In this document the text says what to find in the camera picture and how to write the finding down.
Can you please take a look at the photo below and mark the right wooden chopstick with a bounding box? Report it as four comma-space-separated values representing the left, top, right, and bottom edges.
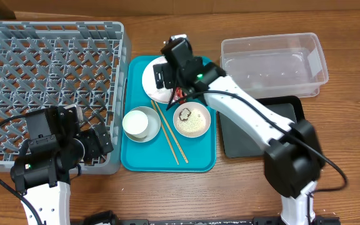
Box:
154, 101, 189, 164

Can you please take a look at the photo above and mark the grey plastic dish rack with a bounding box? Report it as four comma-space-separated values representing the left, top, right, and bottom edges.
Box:
0, 21, 132, 174

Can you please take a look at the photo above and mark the pile of white rice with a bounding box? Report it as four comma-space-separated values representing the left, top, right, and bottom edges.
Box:
176, 109, 206, 136

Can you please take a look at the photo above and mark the grey shallow bowl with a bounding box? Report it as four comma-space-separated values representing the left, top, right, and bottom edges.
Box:
124, 106, 161, 143

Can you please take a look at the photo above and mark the red snack wrapper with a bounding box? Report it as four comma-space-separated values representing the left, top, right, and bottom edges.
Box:
173, 87, 186, 101

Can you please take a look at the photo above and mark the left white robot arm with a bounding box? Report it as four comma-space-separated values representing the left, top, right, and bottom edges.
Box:
10, 104, 114, 224

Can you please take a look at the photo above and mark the wooden chopstick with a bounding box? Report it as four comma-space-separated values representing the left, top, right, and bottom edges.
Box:
151, 100, 179, 165
154, 101, 189, 164

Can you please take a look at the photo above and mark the brown food chunk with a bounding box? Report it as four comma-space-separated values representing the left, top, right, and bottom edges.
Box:
179, 108, 191, 121

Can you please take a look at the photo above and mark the white paper cup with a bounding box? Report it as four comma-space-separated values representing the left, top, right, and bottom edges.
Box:
122, 110, 149, 138

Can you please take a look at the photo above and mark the teal plastic serving tray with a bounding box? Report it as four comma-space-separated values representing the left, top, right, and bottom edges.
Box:
121, 56, 216, 173

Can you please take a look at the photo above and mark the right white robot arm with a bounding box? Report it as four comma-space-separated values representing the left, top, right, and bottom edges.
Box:
154, 34, 324, 224

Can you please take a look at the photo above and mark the left wooden chopstick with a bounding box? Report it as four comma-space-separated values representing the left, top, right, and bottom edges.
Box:
151, 100, 179, 165

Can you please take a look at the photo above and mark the large white round plate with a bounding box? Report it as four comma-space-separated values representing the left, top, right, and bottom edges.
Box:
142, 56, 171, 104

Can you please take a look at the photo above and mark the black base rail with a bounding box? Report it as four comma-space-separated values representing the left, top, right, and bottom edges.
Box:
82, 210, 342, 225

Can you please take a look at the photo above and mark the clear plastic waste bin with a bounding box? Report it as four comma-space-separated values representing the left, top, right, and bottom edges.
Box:
220, 32, 329, 99

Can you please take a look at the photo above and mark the black rectangular tray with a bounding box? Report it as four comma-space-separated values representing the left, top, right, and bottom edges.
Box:
219, 96, 305, 158

